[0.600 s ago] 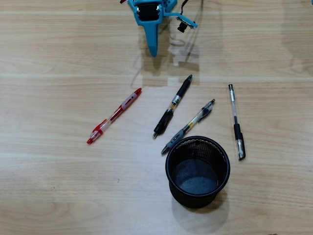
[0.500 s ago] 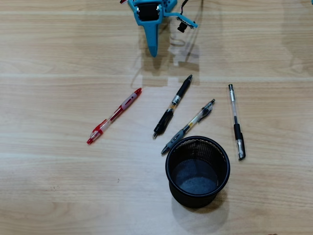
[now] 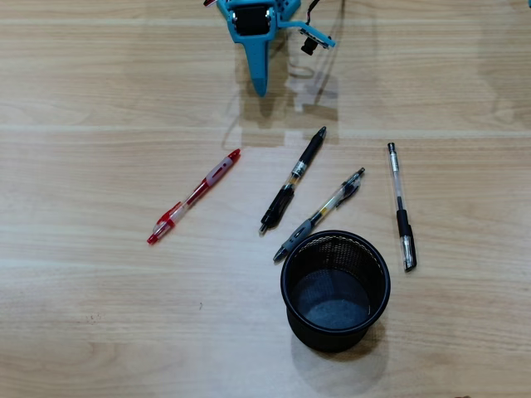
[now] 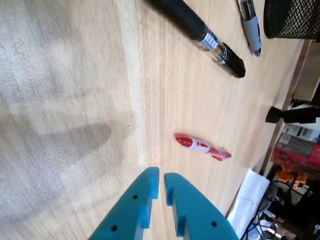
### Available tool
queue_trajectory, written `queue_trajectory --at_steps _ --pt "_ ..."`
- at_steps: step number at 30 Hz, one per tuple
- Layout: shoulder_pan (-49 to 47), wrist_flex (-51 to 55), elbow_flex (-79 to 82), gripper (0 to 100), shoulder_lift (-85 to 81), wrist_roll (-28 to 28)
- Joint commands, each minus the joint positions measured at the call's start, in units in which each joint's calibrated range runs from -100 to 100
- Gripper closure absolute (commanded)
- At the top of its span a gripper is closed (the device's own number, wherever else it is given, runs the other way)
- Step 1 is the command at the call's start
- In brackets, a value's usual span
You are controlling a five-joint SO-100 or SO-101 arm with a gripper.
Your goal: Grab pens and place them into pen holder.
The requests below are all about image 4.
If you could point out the white paper sheet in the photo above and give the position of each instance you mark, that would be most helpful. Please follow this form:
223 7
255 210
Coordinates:
250 195

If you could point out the black mesh pen holder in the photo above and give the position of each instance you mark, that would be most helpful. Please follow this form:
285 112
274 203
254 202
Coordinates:
292 17

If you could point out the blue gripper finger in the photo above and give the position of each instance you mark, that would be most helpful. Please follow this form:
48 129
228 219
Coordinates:
200 217
125 212

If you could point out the orange tool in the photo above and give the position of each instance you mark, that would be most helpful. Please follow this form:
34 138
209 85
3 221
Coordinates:
291 178

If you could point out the white cardboard box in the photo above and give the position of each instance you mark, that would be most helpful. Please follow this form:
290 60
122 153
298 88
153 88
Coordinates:
300 131

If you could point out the red box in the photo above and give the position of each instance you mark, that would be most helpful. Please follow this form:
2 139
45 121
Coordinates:
295 161

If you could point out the red and white pen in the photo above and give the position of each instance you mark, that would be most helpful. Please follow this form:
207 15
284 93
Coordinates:
200 146

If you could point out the black grip pen with barcode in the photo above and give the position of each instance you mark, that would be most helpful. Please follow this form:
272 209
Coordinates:
185 17

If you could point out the grey grip retractable pen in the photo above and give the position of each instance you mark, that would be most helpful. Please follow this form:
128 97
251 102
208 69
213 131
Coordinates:
252 30

